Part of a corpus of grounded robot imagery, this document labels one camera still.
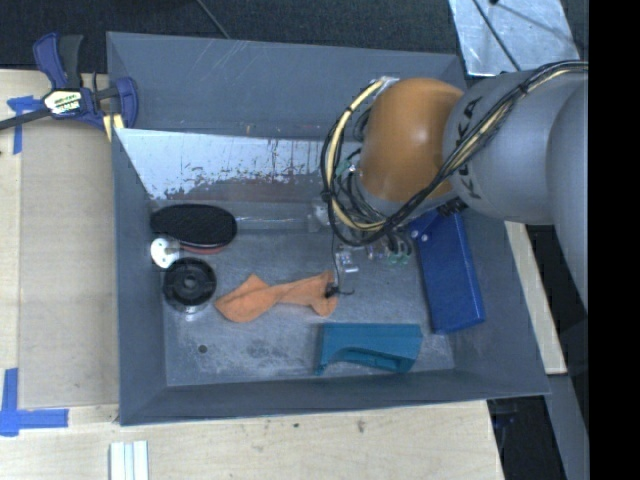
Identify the teal plastic block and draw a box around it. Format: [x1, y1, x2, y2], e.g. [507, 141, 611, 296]
[314, 321, 424, 376]

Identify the black round lid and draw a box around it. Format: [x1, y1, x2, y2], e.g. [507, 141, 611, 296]
[162, 257, 218, 322]

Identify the blue flat box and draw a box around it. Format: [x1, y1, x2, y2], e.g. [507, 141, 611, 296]
[407, 209, 487, 336]

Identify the white round plug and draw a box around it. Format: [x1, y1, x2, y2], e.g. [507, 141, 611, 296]
[150, 236, 182, 270]

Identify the grey metal bin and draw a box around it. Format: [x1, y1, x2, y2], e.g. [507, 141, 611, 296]
[105, 31, 552, 427]

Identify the orange cloth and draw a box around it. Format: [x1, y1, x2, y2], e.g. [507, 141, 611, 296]
[214, 269, 341, 324]

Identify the black and red oval paddle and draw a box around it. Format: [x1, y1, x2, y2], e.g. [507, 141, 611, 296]
[149, 203, 239, 256]

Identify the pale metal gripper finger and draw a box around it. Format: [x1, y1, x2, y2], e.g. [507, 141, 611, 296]
[336, 250, 361, 275]

